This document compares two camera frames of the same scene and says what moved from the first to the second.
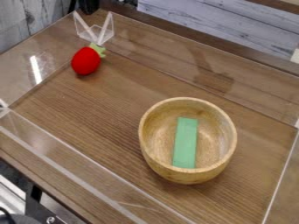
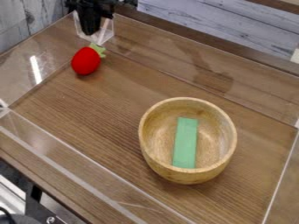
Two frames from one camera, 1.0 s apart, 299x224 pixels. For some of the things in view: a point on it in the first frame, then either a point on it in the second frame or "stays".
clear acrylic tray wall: [136, 122] stays
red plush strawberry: [87, 59] stays
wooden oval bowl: [216, 138] stays
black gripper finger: [88, 5] -> [89, 10]
